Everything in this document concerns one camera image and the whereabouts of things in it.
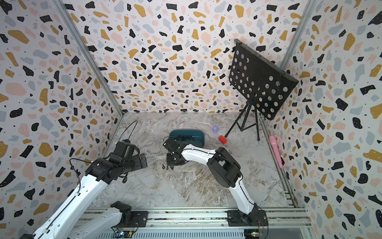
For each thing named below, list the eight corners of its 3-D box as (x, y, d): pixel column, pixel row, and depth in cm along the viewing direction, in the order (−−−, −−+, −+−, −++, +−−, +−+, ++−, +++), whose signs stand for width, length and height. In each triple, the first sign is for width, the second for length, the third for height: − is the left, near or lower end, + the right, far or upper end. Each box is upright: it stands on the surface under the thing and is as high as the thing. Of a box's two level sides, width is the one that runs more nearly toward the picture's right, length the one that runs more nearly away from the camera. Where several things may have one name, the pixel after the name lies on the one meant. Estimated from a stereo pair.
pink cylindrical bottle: (279, 168, 96) (280, 167, 95) (269, 136, 113) (270, 135, 111) (284, 168, 96) (285, 167, 94) (273, 136, 113) (274, 135, 111)
